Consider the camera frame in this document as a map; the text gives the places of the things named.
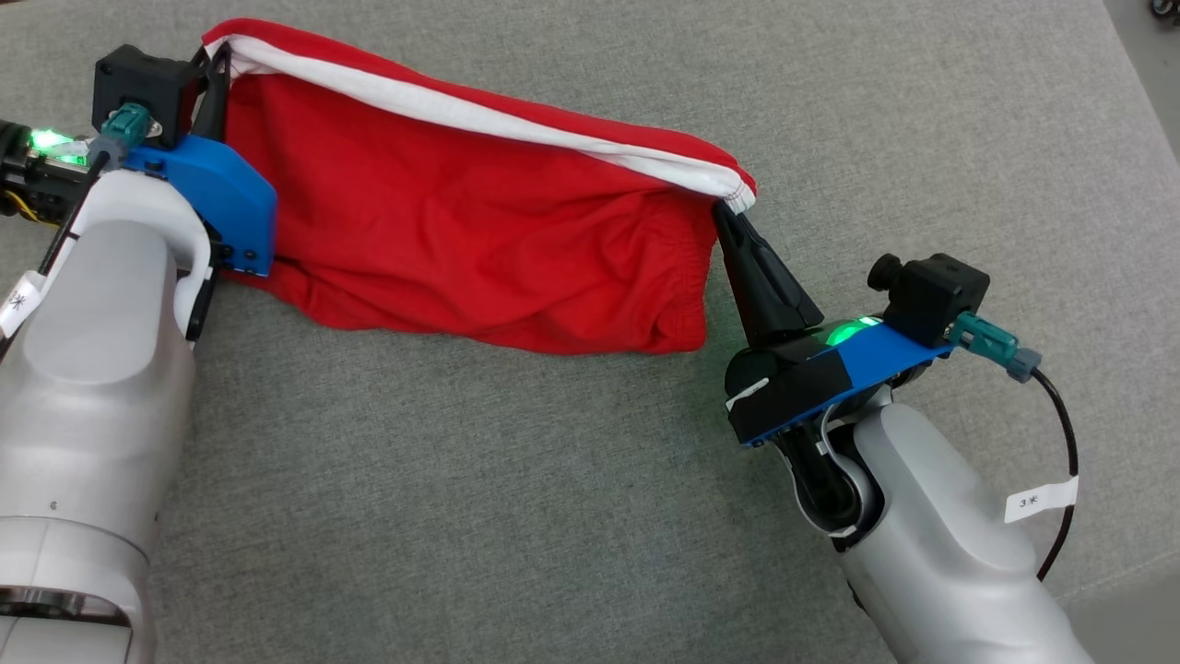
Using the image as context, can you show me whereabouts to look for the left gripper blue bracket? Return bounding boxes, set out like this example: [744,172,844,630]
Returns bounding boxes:
[0,44,279,278]

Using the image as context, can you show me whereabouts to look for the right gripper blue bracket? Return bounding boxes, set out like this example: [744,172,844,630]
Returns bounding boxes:
[714,203,957,450]

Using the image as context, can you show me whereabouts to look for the red shorts with white stripe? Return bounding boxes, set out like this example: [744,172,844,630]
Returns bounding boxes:
[201,18,759,356]

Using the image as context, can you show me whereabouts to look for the grey fabric sofa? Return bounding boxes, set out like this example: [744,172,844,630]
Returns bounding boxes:
[0,0,1180,664]

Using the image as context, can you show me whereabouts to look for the teal left camera connector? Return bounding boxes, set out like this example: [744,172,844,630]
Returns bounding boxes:
[88,103,153,172]

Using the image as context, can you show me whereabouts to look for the teal camera connector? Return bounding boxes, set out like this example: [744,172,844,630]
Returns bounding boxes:
[88,103,153,172]
[950,312,1043,384]

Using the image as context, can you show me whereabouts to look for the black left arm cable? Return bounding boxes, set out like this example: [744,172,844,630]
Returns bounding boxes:
[0,161,104,361]

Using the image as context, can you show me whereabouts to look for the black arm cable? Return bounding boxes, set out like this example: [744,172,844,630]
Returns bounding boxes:
[1031,367,1081,582]
[0,161,104,361]

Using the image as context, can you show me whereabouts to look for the teal right camera connector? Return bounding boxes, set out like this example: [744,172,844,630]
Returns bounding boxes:
[950,312,1043,384]

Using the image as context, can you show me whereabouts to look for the white cable label tag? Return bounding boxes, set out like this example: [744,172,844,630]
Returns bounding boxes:
[1003,477,1080,525]
[0,272,43,338]

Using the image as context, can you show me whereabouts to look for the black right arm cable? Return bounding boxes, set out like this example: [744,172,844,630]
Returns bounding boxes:
[1031,367,1081,582]

